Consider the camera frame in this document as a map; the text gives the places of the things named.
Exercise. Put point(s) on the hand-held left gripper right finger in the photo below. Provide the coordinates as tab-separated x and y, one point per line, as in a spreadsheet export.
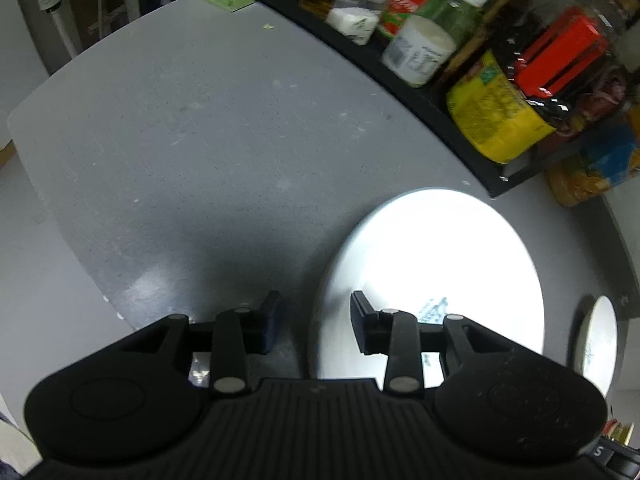
361	325

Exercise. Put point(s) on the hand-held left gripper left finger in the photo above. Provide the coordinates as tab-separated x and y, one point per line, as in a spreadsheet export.
270	327

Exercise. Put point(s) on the small white deep plate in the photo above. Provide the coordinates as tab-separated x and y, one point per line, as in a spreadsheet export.
435	250

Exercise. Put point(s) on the large white deep plate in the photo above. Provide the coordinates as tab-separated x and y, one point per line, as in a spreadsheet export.
600	330

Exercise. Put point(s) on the black metal kitchen rack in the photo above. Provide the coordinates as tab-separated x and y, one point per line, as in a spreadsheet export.
400	95

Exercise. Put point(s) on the orange juice bottle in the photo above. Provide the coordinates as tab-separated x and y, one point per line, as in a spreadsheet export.
595	175

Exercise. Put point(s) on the small white jar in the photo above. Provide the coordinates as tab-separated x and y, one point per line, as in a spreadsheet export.
420	50

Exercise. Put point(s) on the red label sauce bottle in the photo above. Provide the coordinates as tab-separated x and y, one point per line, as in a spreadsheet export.
402	2

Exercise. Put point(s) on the white pipe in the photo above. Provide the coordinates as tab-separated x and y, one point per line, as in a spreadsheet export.
52	5

